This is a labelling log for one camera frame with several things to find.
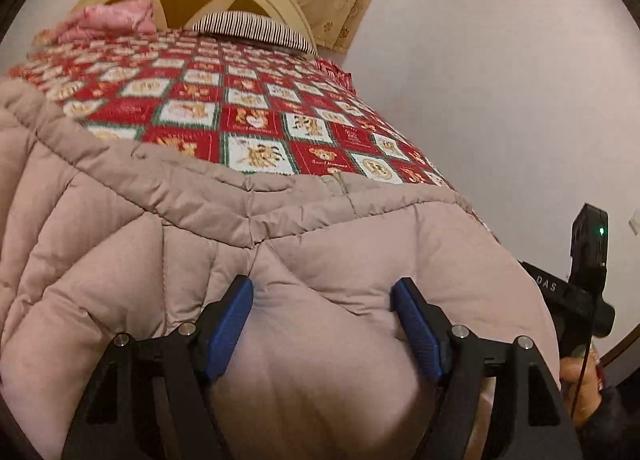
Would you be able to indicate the pink folded blanket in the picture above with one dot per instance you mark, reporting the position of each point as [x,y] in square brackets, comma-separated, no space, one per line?
[110,19]

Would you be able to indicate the person's right forearm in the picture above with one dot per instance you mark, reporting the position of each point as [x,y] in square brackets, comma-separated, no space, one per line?
[612,425]

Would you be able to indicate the beige quilted puffer jacket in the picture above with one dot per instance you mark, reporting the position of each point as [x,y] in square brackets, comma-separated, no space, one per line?
[320,250]

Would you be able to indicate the red checkered printed bedspread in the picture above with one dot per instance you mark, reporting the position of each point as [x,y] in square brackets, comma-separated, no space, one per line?
[250,104]

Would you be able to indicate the red ruffled cloth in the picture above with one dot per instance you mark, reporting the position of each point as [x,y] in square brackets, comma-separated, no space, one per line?
[337,72]

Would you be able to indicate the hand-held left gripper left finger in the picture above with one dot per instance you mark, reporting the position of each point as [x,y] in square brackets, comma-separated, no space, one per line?
[230,325]

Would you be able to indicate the person's right hand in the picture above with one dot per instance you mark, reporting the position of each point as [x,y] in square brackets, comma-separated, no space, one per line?
[587,390]

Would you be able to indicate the small printed pillow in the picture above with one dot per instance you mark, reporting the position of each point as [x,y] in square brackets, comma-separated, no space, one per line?
[47,37]

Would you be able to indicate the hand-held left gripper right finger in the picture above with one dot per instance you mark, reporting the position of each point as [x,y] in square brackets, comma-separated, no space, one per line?
[417,325]

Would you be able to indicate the striped pillow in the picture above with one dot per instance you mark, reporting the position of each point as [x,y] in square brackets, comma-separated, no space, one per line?
[250,27]

